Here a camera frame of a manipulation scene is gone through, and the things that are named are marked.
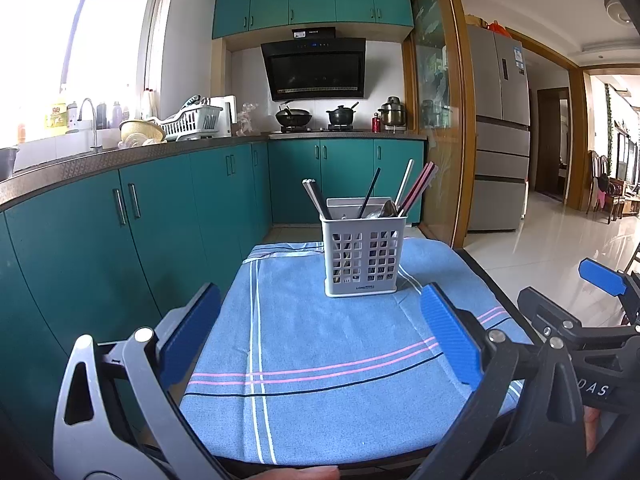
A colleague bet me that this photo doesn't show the blue striped cloth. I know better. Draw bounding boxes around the blue striped cloth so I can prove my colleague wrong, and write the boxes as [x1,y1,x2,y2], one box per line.
[179,237,523,466]

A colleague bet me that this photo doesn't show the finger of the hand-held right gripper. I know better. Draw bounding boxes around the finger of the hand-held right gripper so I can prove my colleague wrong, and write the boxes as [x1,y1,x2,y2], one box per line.
[516,287,589,341]
[579,258,640,328]

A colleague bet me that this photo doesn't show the white cutting board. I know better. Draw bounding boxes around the white cutting board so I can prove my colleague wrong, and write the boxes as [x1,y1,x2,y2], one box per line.
[210,95,238,137]

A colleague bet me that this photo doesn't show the person's right hand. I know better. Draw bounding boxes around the person's right hand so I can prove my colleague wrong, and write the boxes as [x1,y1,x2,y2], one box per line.
[582,406,602,457]

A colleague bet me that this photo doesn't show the black chopstick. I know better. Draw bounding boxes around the black chopstick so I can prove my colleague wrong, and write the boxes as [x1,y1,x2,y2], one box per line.
[357,167,382,219]

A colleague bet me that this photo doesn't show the teal wall cabinets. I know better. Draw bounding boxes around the teal wall cabinets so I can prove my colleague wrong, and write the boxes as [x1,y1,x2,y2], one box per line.
[212,0,415,40]

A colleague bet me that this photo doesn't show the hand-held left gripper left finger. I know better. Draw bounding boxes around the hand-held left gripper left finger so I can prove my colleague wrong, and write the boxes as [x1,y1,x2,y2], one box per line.
[52,282,223,480]

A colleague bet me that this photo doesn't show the yellow dish soap bottle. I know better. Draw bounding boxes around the yellow dish soap bottle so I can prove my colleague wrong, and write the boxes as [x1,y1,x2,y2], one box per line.
[46,97,69,134]

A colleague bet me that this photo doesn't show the grey plastic utensil holder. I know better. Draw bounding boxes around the grey plastic utensil holder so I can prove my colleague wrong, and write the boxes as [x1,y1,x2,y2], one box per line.
[320,197,408,299]

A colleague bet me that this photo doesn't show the round ceiling lamp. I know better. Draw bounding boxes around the round ceiling lamp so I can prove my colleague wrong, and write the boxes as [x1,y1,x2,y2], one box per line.
[603,0,632,24]

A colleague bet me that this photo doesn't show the black cooking pot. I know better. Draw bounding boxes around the black cooking pot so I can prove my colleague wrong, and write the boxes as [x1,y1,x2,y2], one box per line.
[326,102,360,126]

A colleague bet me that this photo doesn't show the dark metal pot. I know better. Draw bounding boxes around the dark metal pot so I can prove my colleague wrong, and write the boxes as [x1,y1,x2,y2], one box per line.
[0,146,20,182]

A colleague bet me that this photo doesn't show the black range hood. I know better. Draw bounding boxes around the black range hood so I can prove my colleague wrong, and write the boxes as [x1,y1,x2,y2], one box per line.
[260,26,367,103]

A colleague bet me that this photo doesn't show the stainless steel stockpot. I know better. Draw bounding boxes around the stainless steel stockpot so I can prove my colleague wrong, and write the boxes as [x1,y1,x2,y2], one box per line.
[377,96,405,127]

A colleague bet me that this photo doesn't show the person's left hand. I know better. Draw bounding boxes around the person's left hand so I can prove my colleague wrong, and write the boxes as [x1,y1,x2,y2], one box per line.
[257,466,342,480]

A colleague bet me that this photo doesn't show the black wok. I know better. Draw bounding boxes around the black wok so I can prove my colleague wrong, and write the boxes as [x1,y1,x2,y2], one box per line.
[275,101,314,129]

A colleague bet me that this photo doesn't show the wooden dining chairs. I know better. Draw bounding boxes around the wooden dining chairs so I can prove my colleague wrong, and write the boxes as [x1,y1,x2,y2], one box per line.
[589,150,640,224]

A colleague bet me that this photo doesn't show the clear glass jar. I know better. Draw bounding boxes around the clear glass jar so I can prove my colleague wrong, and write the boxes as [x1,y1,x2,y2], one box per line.
[237,102,259,136]

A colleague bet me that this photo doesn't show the yellow woven basket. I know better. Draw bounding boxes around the yellow woven basket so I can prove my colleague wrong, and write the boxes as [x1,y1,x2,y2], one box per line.
[119,119,167,144]

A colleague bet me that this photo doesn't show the wooden framed glass door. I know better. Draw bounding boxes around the wooden framed glass door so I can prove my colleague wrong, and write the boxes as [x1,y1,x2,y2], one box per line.
[406,0,477,252]

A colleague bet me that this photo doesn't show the silver refrigerator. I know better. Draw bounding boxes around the silver refrigerator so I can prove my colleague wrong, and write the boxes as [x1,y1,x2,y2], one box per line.
[465,25,531,234]

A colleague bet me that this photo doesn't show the white dish rack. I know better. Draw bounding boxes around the white dish rack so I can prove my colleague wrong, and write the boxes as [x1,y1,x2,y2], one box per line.
[159,95,224,141]

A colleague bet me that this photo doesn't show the gas stove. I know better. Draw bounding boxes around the gas stove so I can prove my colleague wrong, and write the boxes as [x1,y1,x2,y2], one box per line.
[279,124,372,134]

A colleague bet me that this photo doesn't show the speckled kitchen countertop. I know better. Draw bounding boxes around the speckled kitchen countertop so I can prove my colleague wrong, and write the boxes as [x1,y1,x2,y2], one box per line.
[0,130,427,207]

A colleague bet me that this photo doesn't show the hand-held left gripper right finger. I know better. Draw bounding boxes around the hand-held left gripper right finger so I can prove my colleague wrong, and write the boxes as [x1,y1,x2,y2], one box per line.
[410,282,586,480]

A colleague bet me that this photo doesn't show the red chopstick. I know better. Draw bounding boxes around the red chopstick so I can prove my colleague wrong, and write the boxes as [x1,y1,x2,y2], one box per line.
[403,163,440,211]
[397,162,435,214]

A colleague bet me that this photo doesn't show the kitchen window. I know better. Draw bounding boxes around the kitchen window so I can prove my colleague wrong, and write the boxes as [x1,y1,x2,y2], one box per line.
[0,0,167,147]

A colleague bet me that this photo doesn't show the chrome kitchen faucet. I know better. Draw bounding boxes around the chrome kitchen faucet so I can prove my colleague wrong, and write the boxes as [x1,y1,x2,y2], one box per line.
[77,97,104,154]

